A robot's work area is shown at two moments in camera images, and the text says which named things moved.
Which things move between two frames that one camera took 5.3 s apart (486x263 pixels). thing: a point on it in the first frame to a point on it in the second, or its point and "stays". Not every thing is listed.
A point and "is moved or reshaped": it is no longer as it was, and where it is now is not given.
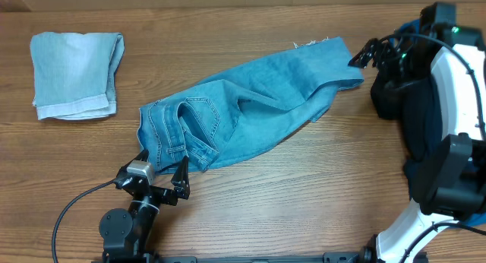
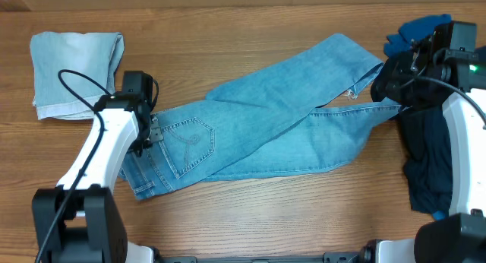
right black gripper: (376, 53) to (385, 85)
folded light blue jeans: (74, 74) stays
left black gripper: (181, 186) to (157, 133)
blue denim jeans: (230, 118) is moved or reshaped
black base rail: (141, 256) stays
